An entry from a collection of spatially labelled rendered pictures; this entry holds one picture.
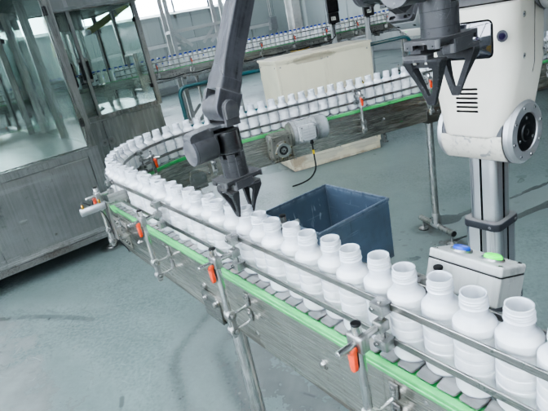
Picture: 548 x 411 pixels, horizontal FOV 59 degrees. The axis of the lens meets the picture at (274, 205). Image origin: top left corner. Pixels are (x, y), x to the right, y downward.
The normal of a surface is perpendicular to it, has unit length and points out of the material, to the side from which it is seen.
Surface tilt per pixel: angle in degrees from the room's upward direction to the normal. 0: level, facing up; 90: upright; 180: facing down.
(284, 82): 90
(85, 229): 90
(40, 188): 90
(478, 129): 90
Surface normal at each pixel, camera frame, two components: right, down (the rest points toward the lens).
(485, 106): -0.79, 0.36
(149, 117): 0.59, 0.18
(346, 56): 0.32, 0.29
